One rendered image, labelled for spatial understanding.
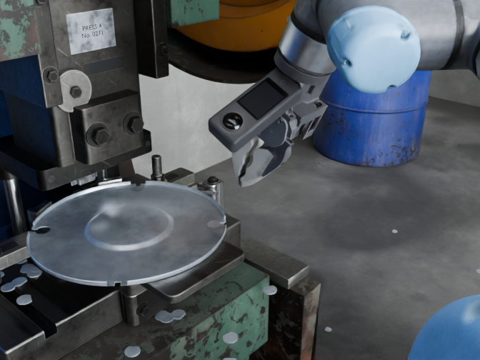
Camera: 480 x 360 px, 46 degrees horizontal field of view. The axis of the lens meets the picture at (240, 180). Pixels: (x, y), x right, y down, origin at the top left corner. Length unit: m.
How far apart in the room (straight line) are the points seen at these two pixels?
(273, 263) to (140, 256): 0.30
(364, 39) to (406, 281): 1.68
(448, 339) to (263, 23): 0.80
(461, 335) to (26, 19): 0.57
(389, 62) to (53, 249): 0.53
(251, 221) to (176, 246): 1.62
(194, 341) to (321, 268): 1.29
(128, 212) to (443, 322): 0.67
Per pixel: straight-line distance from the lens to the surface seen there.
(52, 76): 0.72
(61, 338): 0.84
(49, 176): 0.82
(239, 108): 0.66
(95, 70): 0.80
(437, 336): 0.27
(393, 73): 0.54
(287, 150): 0.72
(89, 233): 0.85
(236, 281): 0.96
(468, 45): 0.57
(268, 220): 2.42
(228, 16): 1.06
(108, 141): 0.80
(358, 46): 0.51
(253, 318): 1.00
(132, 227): 0.85
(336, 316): 1.93
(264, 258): 1.03
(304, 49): 0.65
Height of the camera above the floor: 1.22
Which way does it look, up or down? 26 degrees down
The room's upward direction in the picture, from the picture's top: straight up
